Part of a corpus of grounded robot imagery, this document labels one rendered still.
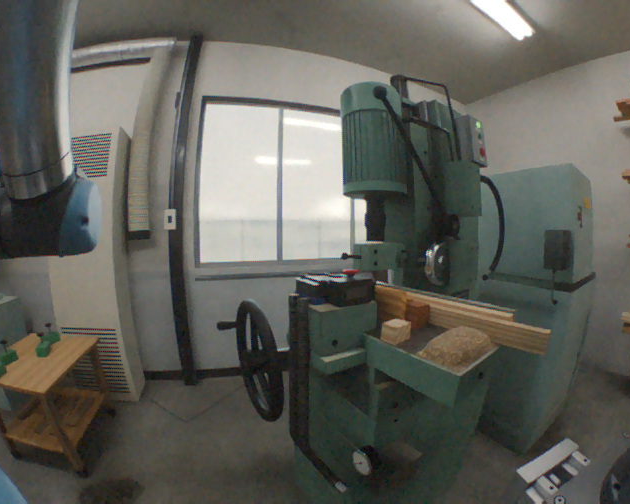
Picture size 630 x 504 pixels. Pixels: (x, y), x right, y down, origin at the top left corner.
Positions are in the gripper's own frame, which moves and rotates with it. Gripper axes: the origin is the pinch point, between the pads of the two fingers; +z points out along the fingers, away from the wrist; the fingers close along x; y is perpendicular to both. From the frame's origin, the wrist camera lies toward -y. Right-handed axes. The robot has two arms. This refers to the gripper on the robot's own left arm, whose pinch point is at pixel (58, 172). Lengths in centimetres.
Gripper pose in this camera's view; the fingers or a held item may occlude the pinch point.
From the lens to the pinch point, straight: 66.2
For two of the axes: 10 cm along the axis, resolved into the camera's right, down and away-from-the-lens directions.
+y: -1.1, 9.9, -0.1
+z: -5.2, -0.5, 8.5
